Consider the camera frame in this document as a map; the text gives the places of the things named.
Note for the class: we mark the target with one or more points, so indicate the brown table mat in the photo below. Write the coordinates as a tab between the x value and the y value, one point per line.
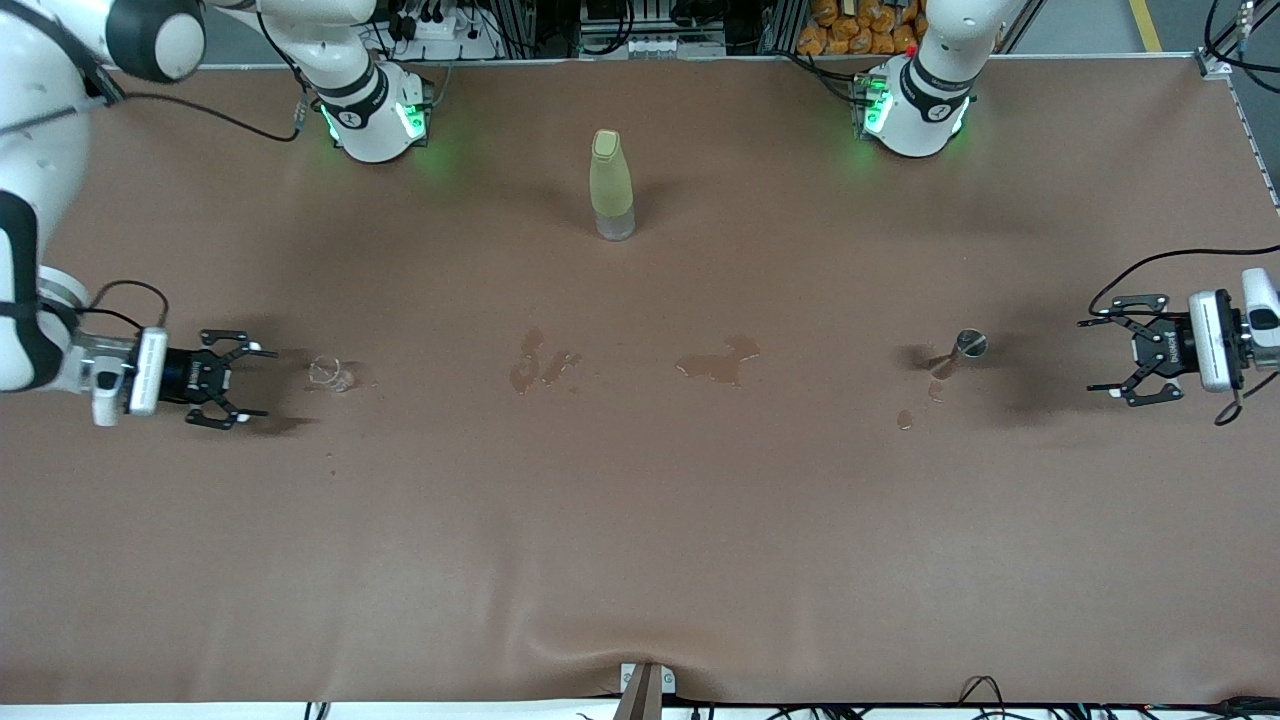
640	520

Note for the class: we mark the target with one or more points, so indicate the aluminium frame profile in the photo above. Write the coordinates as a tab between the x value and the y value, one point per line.
1215	65

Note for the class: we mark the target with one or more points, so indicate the yellow-green bottle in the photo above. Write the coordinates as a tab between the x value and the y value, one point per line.
610	180

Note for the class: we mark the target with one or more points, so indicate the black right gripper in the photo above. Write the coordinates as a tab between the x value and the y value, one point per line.
183	373

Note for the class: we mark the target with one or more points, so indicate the clear glass cup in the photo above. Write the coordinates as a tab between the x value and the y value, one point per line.
332	375

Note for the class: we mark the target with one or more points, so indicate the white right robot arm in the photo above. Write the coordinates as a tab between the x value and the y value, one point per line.
365	110

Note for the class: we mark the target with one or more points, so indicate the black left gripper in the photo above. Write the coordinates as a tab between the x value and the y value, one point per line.
1163	347

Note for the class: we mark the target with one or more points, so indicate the white power strip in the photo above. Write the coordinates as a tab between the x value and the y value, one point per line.
440	28

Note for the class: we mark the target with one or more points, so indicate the metal jigger measuring cup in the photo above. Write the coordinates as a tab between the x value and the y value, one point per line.
960	352

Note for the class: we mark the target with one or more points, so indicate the orange snack packs pile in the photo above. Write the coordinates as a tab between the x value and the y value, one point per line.
850	30

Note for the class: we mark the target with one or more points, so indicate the brown liquid spill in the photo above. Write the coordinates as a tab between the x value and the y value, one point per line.
720	365
530	365

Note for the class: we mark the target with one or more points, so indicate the grey control box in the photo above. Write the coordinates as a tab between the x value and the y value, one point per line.
650	45

